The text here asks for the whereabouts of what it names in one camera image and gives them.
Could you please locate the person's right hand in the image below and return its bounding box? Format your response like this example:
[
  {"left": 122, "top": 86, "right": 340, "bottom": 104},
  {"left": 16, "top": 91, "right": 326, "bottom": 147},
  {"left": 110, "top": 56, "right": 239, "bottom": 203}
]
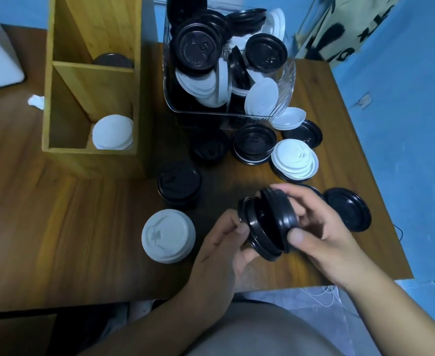
[{"left": 270, "top": 183, "right": 393, "bottom": 292}]

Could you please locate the person's left hand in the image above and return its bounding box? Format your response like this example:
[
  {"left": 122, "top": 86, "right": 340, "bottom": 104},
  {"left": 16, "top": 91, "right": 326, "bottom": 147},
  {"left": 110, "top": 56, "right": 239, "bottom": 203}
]
[{"left": 175, "top": 209, "right": 260, "bottom": 327}]

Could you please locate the white domed cup lid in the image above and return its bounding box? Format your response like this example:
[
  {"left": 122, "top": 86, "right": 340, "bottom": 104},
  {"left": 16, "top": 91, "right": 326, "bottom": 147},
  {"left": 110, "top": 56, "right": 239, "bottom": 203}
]
[{"left": 141, "top": 208, "right": 197, "bottom": 265}]

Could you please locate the wooden three-compartment organizer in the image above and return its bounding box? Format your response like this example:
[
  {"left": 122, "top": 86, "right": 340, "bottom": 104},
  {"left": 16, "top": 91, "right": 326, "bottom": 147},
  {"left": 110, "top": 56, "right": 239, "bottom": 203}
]
[{"left": 41, "top": 0, "right": 148, "bottom": 180}]

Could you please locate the pile of black and white cup lids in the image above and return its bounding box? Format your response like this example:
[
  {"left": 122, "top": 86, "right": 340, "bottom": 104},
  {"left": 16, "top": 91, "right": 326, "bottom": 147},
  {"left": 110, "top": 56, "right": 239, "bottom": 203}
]
[{"left": 163, "top": 0, "right": 373, "bottom": 233}]

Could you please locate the grey shirt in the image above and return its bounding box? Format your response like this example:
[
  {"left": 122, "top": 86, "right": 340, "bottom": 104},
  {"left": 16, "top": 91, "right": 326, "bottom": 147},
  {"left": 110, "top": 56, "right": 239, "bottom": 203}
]
[{"left": 186, "top": 302, "right": 346, "bottom": 356}]

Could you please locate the clear plastic container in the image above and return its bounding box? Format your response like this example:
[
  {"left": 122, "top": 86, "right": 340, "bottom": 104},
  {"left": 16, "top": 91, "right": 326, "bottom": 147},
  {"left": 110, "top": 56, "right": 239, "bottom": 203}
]
[{"left": 161, "top": 3, "right": 297, "bottom": 121}]

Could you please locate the cream tote bag black print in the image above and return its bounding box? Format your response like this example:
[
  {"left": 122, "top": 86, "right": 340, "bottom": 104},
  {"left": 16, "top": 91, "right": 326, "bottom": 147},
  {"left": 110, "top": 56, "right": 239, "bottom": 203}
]
[{"left": 295, "top": 0, "right": 402, "bottom": 67}]

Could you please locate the white cable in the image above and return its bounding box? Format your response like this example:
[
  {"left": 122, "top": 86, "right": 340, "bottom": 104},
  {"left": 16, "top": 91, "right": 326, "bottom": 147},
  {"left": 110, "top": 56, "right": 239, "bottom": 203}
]
[{"left": 302, "top": 285, "right": 359, "bottom": 315}]

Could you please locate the white wall socket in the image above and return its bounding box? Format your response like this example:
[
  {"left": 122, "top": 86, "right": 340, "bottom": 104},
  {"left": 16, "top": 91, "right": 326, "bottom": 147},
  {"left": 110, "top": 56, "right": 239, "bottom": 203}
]
[{"left": 354, "top": 92, "right": 373, "bottom": 110}]

